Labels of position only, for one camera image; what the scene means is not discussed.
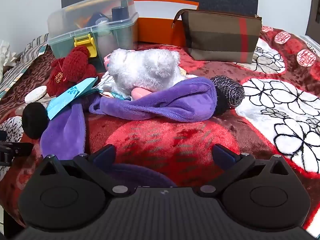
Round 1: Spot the white bottle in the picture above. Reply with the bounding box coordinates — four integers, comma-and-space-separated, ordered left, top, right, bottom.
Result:
96, 21, 113, 56

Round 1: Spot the white plush toy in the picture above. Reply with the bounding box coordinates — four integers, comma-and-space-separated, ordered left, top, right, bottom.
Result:
107, 48, 187, 96

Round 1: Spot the printed face mask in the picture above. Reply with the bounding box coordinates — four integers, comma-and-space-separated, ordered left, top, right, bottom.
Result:
98, 73, 132, 101

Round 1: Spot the purple fleece towel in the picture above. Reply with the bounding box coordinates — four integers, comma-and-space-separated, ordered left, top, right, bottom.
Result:
40, 77, 218, 188

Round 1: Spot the red teddy bear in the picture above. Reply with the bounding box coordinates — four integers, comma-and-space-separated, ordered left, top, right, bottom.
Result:
47, 45, 99, 97

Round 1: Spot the clear plastic storage box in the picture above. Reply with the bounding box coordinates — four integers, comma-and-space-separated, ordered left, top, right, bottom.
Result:
47, 0, 139, 73

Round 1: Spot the dark brown door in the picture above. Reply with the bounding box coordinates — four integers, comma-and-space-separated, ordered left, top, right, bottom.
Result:
305, 0, 320, 37

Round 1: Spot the pink soft pad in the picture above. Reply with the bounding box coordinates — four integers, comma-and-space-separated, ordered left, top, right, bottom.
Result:
131, 87, 152, 100

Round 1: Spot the white floral cloth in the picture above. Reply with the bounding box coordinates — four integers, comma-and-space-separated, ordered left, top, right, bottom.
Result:
0, 40, 18, 68

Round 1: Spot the striped bedding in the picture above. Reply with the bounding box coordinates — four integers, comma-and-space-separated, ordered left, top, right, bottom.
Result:
0, 33, 49, 96

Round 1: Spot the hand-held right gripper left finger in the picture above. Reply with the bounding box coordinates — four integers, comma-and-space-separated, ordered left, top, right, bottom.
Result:
39, 144, 131, 197

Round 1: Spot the white round pumice stone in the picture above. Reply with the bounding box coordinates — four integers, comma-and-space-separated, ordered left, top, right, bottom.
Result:
25, 85, 48, 104

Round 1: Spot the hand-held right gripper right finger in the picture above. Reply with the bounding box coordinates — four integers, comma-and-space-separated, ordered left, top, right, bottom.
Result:
198, 143, 292, 197

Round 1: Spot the blue jar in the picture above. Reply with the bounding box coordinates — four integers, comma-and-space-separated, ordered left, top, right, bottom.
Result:
87, 12, 111, 28

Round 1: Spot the glittery dark knit cloth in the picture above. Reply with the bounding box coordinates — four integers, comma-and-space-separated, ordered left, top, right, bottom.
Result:
209, 75, 246, 117

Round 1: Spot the orange cardboard box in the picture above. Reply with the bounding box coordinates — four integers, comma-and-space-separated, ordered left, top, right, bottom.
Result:
133, 0, 200, 47

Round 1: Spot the red floral printed blanket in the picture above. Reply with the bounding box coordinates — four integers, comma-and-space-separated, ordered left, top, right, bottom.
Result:
0, 25, 320, 230

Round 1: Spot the dark blue bottle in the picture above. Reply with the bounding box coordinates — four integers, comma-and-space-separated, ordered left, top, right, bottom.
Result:
111, 6, 133, 51

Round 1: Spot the brown plaid zipper pouch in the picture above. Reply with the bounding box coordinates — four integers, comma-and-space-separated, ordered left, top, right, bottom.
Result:
172, 9, 263, 64

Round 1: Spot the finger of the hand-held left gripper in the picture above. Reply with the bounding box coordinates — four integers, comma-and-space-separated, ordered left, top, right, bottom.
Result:
0, 130, 34, 167

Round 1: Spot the black pompom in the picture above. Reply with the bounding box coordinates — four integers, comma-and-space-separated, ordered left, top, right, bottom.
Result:
22, 102, 50, 140

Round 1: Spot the teal paper packet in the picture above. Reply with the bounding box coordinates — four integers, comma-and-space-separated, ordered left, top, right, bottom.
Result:
47, 77, 99, 120

